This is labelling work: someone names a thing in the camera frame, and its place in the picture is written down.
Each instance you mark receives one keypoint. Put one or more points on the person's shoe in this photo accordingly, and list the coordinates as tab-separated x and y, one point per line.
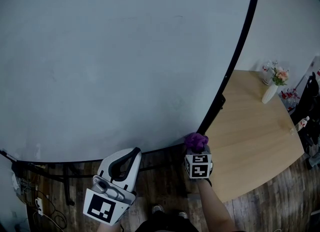
157	208
183	215

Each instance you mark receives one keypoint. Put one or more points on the person's black clothing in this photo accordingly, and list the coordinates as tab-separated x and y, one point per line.
167	222

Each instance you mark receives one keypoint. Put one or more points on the purple cloth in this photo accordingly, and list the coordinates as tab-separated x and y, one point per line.
196	141

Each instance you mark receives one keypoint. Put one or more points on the clear plastic bottle red label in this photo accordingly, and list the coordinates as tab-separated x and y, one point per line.
302	122

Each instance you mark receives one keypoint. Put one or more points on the small clear cup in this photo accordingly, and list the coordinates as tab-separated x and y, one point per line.
292	131

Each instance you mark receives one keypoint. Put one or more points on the person's right forearm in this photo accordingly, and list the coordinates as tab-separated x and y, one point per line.
215	208

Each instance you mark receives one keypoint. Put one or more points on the white ribbed vase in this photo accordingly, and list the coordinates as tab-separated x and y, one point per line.
269	94

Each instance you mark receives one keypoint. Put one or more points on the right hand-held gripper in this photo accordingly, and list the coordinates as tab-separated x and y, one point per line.
198	168

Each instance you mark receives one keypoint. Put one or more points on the person's left shoe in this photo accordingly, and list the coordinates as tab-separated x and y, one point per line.
157	208

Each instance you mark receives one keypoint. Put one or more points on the red and white packets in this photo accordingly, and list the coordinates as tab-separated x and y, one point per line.
290	96

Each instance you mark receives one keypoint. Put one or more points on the wooden table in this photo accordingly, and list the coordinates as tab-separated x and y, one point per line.
250	136

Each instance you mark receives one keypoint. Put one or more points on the person's right shoe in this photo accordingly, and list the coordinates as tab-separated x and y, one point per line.
183	215

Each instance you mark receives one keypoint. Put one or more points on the pink and orange flowers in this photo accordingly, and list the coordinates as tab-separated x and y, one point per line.
280	75

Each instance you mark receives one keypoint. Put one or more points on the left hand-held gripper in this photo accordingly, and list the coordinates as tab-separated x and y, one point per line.
105	207

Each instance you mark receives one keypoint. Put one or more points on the black chair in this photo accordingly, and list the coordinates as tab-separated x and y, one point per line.
308	106

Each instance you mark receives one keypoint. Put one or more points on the white power strip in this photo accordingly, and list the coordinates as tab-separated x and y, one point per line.
39	206

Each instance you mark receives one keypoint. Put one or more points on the whiteboard with black frame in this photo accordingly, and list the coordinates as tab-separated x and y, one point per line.
100	63

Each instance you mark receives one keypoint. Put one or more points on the person's left forearm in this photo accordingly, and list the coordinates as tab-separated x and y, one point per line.
107	228

